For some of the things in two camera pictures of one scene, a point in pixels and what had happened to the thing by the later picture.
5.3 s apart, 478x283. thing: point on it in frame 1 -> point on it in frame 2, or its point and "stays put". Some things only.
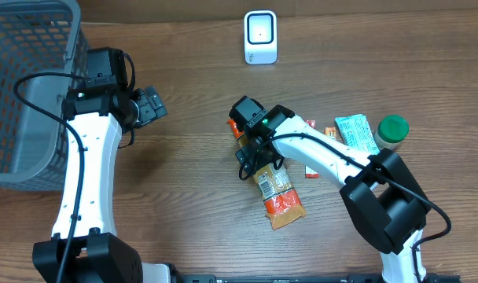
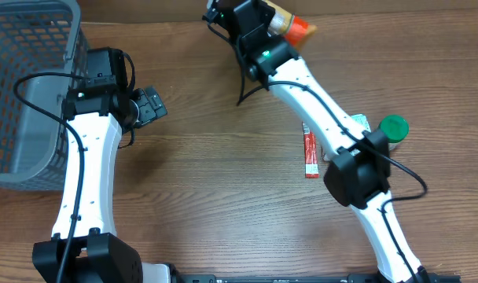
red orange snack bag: [281, 199] -> [294, 29]
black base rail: [353, 278] stays put
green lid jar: [391, 131] stays put
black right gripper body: [254, 157] -> [259, 6]
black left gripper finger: [150, 104] stays put
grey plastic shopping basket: [34, 49] stays put
